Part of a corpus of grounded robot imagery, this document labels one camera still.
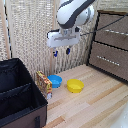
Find yellow red snack box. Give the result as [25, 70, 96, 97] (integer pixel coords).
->
[35, 70, 54, 100]

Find blue plastic bowl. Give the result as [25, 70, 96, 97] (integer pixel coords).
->
[47, 74, 64, 89]

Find shallow brown drawer, long handle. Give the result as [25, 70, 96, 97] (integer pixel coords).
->
[93, 29, 128, 52]

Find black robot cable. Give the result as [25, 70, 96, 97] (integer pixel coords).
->
[79, 15, 128, 37]

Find black fabric storage box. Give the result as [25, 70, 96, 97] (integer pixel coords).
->
[0, 57, 49, 128]

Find short silver drawer handle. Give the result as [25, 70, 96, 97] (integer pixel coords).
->
[96, 55, 116, 66]

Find tall brown drawer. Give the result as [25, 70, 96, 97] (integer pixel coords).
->
[88, 42, 128, 81]

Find brown drawer cabinet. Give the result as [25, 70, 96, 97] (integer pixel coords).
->
[86, 9, 128, 83]

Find long silver drawer handle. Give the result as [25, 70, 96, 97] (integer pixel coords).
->
[105, 28, 128, 36]

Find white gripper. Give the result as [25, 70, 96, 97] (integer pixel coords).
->
[46, 27, 81, 58]

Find beige woven folding screen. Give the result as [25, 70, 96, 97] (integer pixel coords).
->
[0, 0, 101, 82]

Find yellow plastic bowl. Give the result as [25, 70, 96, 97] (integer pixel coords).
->
[66, 78, 85, 94]

